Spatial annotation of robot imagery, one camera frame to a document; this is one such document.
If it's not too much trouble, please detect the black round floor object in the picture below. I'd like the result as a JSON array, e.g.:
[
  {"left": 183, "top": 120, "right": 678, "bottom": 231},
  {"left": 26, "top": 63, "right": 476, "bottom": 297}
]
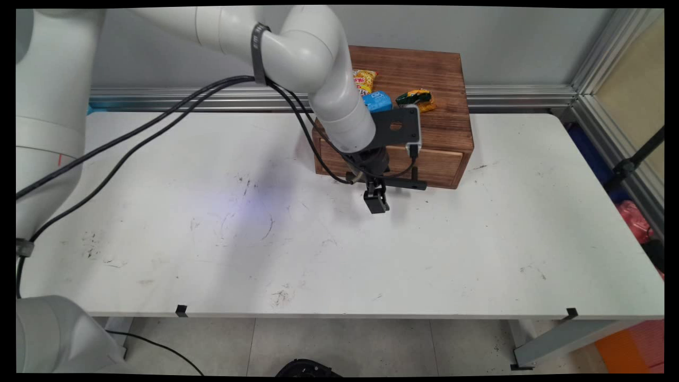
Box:
[{"left": 275, "top": 359, "right": 343, "bottom": 378}]

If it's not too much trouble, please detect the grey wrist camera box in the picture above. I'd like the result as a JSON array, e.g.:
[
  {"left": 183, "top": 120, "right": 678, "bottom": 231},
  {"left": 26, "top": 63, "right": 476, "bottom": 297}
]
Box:
[{"left": 405, "top": 104, "right": 423, "bottom": 158}]

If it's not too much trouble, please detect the horizontal aluminium frame rail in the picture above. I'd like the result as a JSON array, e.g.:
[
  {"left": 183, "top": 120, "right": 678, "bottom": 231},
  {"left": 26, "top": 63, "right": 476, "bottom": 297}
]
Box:
[{"left": 88, "top": 85, "right": 579, "bottom": 114}]

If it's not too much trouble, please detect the black camera cable loop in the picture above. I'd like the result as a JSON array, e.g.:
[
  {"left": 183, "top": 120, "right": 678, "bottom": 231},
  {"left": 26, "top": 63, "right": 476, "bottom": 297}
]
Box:
[{"left": 265, "top": 79, "right": 420, "bottom": 185}]

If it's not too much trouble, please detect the brown wooden drawer box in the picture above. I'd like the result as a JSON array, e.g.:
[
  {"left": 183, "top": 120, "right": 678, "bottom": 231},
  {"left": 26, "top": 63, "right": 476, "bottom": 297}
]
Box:
[{"left": 312, "top": 45, "right": 474, "bottom": 190}]

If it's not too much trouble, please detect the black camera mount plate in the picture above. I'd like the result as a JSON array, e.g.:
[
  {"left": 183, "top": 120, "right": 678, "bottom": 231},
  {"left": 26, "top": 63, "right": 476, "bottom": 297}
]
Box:
[{"left": 370, "top": 106, "right": 420, "bottom": 152}]

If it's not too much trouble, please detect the green and yellow snack packet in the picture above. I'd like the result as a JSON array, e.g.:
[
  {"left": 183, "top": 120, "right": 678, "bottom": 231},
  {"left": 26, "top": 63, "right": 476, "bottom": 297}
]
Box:
[{"left": 395, "top": 89, "right": 437, "bottom": 113}]

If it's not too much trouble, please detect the blue snack packet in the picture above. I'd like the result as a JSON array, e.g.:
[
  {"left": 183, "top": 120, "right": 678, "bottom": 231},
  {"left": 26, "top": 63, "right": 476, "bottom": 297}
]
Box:
[{"left": 362, "top": 91, "right": 393, "bottom": 113}]

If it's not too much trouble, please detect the grey table leg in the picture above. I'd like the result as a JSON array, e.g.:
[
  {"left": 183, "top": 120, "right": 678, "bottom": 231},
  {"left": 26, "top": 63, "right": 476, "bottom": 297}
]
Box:
[{"left": 510, "top": 318, "right": 645, "bottom": 371}]

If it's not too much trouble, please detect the orange box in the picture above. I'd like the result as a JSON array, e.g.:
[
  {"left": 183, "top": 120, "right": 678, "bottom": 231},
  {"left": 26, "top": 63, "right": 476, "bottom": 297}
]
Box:
[{"left": 594, "top": 320, "right": 665, "bottom": 374}]

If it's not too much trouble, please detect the black cable strap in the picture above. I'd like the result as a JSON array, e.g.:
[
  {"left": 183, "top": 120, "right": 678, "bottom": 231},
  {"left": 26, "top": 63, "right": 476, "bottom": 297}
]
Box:
[{"left": 250, "top": 22, "right": 272, "bottom": 86}]

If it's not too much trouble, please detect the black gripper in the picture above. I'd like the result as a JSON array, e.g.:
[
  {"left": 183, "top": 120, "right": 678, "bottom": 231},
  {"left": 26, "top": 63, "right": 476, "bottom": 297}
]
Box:
[{"left": 347, "top": 146, "right": 392, "bottom": 214}]

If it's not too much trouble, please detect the blue object behind table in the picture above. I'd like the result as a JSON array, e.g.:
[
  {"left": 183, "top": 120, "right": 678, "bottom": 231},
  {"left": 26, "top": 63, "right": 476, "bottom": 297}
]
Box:
[{"left": 564, "top": 123, "right": 632, "bottom": 205}]

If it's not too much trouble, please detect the red bag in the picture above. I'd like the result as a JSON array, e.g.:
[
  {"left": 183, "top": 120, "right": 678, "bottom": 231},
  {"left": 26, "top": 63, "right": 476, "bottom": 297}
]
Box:
[{"left": 615, "top": 200, "right": 656, "bottom": 245}]

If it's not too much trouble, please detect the black drawer handle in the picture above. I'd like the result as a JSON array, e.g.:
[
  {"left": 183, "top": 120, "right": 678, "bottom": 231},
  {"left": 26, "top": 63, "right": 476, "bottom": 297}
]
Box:
[{"left": 385, "top": 167, "right": 428, "bottom": 191}]

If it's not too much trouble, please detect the long black cable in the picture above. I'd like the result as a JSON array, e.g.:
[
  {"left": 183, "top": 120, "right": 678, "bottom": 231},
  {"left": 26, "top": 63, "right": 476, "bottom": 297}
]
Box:
[
  {"left": 16, "top": 76, "right": 256, "bottom": 201},
  {"left": 16, "top": 79, "right": 258, "bottom": 299}
]

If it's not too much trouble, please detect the aluminium corner frame post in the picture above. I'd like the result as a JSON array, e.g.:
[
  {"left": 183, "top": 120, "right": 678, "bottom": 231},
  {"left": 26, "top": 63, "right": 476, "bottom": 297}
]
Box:
[{"left": 570, "top": 8, "right": 665, "bottom": 240}]

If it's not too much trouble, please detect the white table leg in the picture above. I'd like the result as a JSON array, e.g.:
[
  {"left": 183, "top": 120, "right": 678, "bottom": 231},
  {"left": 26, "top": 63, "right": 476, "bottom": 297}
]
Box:
[{"left": 103, "top": 317, "right": 134, "bottom": 361}]

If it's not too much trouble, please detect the black stand pole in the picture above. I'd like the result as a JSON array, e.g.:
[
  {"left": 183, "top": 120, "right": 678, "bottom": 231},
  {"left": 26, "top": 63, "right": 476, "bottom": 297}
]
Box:
[{"left": 605, "top": 125, "right": 665, "bottom": 193}]

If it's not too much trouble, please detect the thin black floor cable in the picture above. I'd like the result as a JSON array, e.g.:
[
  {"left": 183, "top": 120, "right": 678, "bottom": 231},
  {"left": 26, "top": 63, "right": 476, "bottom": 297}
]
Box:
[{"left": 105, "top": 329, "right": 205, "bottom": 377}]

